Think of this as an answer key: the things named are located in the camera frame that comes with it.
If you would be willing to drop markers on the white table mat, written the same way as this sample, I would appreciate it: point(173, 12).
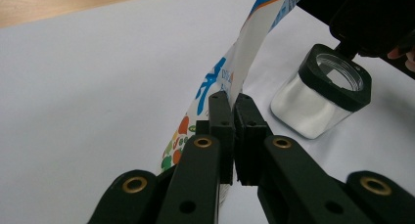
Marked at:
point(98, 87)

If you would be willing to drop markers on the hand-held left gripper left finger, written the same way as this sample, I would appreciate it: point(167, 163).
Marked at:
point(208, 165)

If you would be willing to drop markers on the glass jar with black lid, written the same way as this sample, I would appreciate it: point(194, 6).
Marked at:
point(306, 110)

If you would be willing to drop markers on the white and blue pouch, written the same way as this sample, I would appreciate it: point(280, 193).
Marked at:
point(248, 48)

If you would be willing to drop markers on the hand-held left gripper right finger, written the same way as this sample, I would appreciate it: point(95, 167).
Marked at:
point(280, 171)

